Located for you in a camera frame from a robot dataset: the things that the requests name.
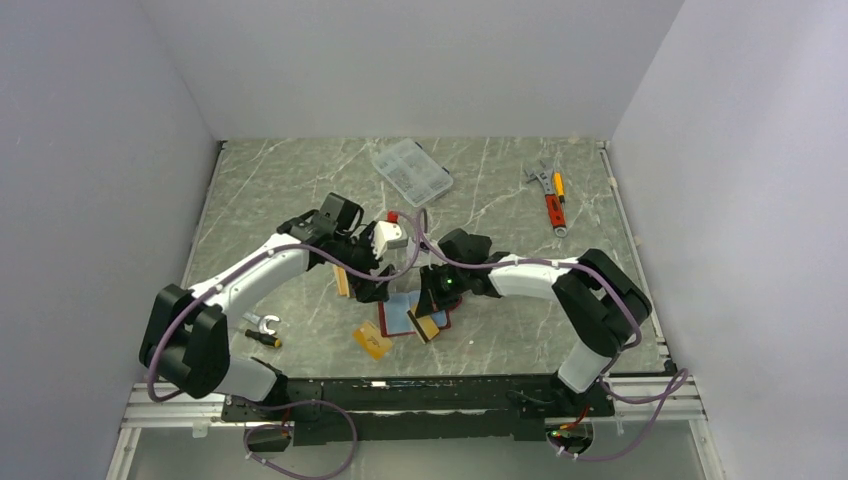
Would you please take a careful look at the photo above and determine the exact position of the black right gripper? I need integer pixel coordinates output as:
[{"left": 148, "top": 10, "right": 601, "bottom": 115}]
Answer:
[{"left": 416, "top": 263, "right": 469, "bottom": 318}]

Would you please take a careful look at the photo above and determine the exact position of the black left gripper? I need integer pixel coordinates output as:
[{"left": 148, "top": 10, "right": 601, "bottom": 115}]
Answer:
[{"left": 331, "top": 222, "right": 395, "bottom": 303}]

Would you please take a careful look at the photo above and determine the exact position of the gold credit card stack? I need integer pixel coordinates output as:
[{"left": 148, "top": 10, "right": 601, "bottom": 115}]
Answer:
[{"left": 333, "top": 265, "right": 352, "bottom": 298}]

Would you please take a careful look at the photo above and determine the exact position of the gold card with black stripe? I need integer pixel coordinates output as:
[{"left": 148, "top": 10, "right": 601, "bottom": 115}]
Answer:
[{"left": 407, "top": 310, "right": 440, "bottom": 344}]

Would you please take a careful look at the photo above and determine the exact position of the red leather card holder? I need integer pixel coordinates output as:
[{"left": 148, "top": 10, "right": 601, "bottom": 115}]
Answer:
[{"left": 378, "top": 290, "right": 451, "bottom": 338}]

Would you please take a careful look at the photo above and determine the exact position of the single gold credit card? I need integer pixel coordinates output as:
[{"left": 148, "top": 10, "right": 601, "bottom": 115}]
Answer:
[{"left": 352, "top": 321, "right": 393, "bottom": 360}]

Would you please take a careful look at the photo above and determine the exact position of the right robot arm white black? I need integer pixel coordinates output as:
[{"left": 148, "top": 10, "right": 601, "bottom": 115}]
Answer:
[{"left": 413, "top": 229, "right": 653, "bottom": 415}]

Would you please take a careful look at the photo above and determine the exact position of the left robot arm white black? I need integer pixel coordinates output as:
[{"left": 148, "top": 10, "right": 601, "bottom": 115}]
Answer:
[{"left": 139, "top": 193, "right": 408, "bottom": 420}]

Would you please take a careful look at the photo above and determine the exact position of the clear plastic screw box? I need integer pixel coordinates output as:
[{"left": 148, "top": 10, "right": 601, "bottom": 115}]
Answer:
[{"left": 371, "top": 138, "right": 454, "bottom": 208}]

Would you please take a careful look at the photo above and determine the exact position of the black yellow screwdriver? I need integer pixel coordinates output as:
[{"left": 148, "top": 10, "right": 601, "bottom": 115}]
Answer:
[{"left": 244, "top": 329, "right": 282, "bottom": 349}]

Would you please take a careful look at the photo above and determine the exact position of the red adjustable wrench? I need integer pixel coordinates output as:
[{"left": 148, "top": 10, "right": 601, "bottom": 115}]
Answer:
[{"left": 524, "top": 160, "right": 568, "bottom": 238}]

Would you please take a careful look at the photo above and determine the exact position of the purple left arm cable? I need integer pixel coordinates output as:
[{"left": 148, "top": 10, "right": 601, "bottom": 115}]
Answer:
[{"left": 144, "top": 208, "right": 429, "bottom": 404}]

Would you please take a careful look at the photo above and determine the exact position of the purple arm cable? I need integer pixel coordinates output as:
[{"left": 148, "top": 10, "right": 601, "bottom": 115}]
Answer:
[
  {"left": 144, "top": 208, "right": 429, "bottom": 404},
  {"left": 410, "top": 208, "right": 690, "bottom": 464}
]

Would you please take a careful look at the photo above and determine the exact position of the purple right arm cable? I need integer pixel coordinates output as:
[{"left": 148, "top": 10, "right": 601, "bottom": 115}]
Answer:
[{"left": 410, "top": 208, "right": 690, "bottom": 464}]

